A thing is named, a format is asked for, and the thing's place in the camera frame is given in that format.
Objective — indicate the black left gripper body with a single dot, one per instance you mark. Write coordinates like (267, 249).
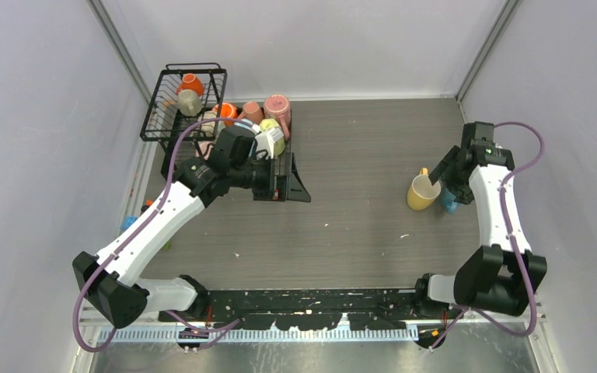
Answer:
(264, 184)

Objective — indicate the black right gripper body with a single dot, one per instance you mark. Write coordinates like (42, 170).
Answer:
(455, 180)

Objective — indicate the blue floral mug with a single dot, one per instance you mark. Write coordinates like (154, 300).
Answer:
(448, 201)

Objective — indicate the yellow mug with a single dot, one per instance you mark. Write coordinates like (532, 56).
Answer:
(422, 191)

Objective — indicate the light green mug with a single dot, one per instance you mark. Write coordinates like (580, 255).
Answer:
(273, 137)

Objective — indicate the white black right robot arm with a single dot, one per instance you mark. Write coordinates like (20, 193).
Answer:
(503, 274)

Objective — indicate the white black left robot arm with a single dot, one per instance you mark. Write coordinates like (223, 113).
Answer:
(111, 279)

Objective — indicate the pink cup rack left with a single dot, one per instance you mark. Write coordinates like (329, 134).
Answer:
(204, 149)

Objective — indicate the light blue cup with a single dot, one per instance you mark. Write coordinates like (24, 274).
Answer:
(249, 125)

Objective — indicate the small pink cup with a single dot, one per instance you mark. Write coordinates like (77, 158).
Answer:
(251, 111)

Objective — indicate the large pink mug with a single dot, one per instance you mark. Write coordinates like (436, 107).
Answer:
(278, 107)

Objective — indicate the orange cup lower tier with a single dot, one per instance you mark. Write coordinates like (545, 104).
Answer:
(228, 110)

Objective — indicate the orange cup tier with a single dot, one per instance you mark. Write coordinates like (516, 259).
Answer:
(191, 82)
(228, 110)

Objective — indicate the beige mug top tier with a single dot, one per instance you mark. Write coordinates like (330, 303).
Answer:
(189, 103)

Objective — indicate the orange cup top tier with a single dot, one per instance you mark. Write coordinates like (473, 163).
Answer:
(191, 82)

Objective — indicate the colourful toy block pile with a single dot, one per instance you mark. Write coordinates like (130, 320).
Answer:
(131, 219)

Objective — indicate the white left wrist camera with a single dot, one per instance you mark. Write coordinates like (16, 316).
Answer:
(261, 153)

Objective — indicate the black wire dish rack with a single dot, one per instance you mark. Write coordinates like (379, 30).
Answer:
(164, 121)

